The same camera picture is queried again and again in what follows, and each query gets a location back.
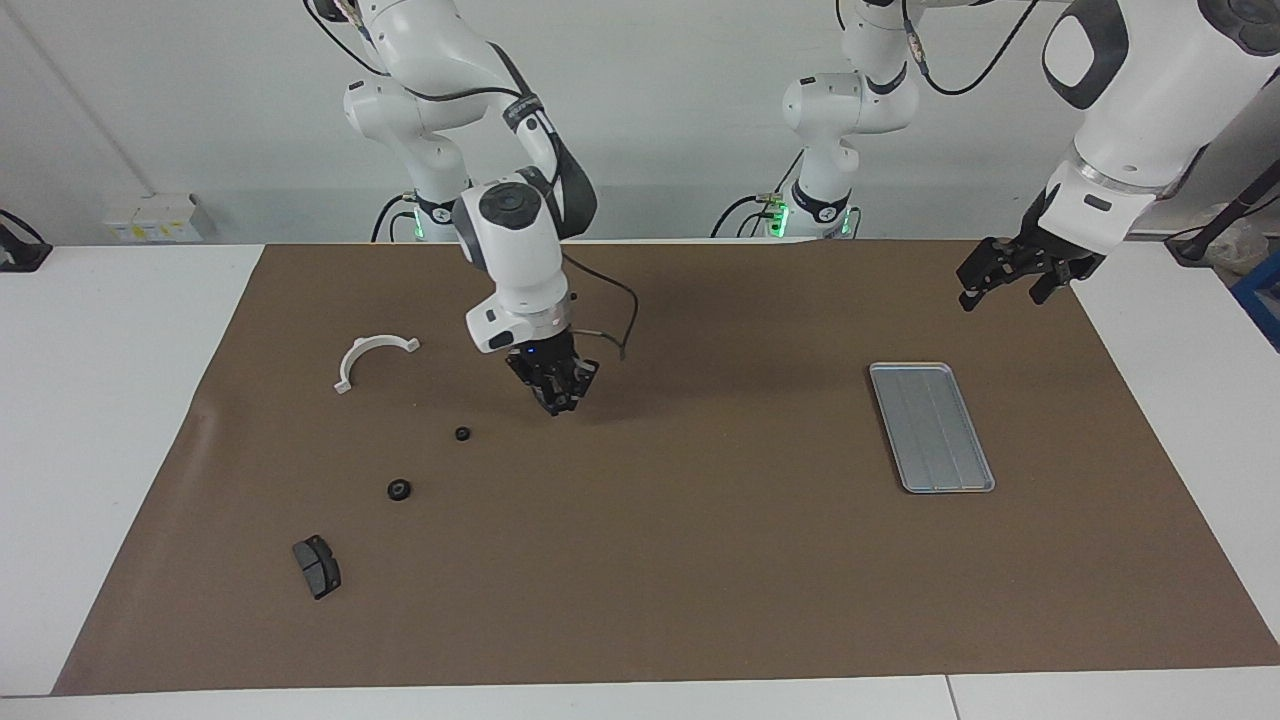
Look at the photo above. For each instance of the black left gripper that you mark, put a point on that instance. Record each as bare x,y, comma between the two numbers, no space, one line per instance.
1015,255

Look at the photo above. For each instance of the white wall socket box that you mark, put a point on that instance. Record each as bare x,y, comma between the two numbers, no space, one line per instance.
150,218

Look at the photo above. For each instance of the black clamp mount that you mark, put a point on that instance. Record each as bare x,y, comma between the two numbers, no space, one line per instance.
20,255

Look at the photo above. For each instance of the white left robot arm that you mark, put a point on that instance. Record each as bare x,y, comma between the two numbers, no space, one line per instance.
1150,100

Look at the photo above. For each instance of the clear plastic bag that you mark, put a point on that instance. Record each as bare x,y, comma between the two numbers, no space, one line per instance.
1245,245

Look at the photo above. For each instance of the white curved plastic bracket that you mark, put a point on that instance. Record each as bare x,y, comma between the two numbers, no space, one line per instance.
349,360

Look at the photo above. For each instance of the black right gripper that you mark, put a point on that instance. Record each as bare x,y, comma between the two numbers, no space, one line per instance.
548,362

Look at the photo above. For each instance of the blue crate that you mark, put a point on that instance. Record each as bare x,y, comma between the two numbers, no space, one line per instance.
1262,295

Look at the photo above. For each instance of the black stand pole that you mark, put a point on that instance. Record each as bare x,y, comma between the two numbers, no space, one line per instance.
1225,215

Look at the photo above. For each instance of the dark grey brake pad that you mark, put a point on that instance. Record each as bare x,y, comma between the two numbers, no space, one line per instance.
318,568

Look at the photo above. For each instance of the silver metal tray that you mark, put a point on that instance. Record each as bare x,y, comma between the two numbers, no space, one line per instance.
930,430

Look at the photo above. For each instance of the brown table mat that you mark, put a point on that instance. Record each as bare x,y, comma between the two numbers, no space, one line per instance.
650,560

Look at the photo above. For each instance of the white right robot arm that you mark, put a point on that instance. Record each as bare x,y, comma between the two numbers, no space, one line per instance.
510,260

